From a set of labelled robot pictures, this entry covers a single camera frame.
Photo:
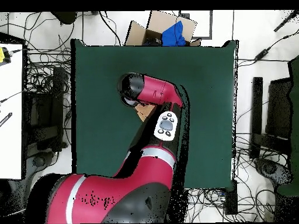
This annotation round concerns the black upright bar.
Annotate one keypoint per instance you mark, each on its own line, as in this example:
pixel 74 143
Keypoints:
pixel 257 112

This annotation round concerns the yellow and black tool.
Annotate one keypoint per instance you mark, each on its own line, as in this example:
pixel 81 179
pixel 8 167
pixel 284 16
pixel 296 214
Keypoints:
pixel 1 54

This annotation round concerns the black equipment case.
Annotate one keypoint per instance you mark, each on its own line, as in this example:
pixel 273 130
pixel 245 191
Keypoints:
pixel 44 112

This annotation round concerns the black power strip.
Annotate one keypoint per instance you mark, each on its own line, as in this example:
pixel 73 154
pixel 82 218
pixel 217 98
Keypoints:
pixel 231 198

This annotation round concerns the black pedestal foot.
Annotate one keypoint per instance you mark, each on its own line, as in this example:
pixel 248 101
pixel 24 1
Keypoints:
pixel 38 161
pixel 268 168

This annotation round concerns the white desk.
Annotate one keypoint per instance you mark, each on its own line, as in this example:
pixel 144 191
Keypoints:
pixel 10 116

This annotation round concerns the blue cloth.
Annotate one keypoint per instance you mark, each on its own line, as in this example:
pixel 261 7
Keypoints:
pixel 172 35

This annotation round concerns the brown cardboard box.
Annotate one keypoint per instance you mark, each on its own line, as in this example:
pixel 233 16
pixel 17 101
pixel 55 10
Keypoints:
pixel 137 35

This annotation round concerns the black flat panel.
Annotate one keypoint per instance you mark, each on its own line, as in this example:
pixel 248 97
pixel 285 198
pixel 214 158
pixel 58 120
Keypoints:
pixel 279 109

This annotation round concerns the black long rod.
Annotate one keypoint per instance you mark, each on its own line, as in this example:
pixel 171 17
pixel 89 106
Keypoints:
pixel 286 21

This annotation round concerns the grey rectangular frame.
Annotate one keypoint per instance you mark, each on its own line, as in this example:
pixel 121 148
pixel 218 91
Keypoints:
pixel 211 25

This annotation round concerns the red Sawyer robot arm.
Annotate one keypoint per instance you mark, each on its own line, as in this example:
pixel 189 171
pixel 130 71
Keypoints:
pixel 130 186

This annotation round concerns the peach terry towel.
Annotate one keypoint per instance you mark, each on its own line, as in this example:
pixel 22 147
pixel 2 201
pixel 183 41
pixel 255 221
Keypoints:
pixel 144 112

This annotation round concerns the black power adapter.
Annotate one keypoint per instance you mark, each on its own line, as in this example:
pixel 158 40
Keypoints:
pixel 261 54

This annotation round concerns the dark green table cloth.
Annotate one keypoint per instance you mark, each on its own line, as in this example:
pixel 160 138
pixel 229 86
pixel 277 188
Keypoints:
pixel 105 70

